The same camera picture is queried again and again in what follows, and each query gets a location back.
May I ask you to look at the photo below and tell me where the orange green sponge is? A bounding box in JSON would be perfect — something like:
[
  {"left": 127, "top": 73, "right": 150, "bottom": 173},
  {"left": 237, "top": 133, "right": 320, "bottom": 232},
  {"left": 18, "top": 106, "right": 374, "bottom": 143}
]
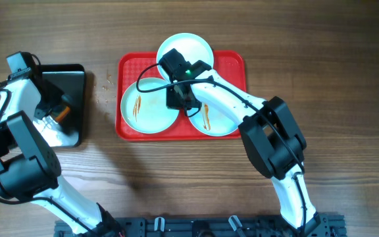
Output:
[{"left": 49, "top": 104, "right": 71, "bottom": 123}]

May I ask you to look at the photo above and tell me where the light blue plate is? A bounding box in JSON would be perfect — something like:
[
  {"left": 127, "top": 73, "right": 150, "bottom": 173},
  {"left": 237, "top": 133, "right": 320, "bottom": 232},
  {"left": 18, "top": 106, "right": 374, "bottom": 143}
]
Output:
[
  {"left": 156, "top": 33, "right": 214, "bottom": 66},
  {"left": 120, "top": 82, "right": 179, "bottom": 134},
  {"left": 189, "top": 103, "right": 238, "bottom": 137}
]

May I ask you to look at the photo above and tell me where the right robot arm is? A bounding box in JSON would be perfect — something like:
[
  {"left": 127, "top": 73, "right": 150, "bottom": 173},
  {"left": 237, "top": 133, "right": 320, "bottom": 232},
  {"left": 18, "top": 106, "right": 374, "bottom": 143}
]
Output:
[{"left": 157, "top": 49, "right": 319, "bottom": 236}]

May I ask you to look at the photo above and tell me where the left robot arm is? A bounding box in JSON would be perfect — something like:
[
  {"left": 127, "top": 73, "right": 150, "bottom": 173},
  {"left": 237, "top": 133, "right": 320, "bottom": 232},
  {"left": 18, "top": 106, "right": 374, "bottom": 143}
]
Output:
[{"left": 0, "top": 51, "right": 125, "bottom": 236}]

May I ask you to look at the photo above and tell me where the black water tray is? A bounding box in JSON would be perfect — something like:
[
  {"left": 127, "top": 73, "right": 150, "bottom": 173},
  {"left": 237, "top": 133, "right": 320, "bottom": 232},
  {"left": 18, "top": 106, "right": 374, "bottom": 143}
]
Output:
[{"left": 33, "top": 64, "right": 87, "bottom": 147}]

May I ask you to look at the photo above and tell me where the red plastic tray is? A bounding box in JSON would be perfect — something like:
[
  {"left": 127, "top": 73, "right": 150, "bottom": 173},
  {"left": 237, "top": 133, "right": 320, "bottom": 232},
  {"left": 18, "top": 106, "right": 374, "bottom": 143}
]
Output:
[{"left": 115, "top": 50, "right": 247, "bottom": 142}]

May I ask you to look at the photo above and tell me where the black mounting rail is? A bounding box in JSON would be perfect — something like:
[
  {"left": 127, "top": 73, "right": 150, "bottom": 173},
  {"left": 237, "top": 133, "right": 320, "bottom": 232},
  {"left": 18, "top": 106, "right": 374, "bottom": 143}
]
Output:
[{"left": 53, "top": 214, "right": 347, "bottom": 237}]

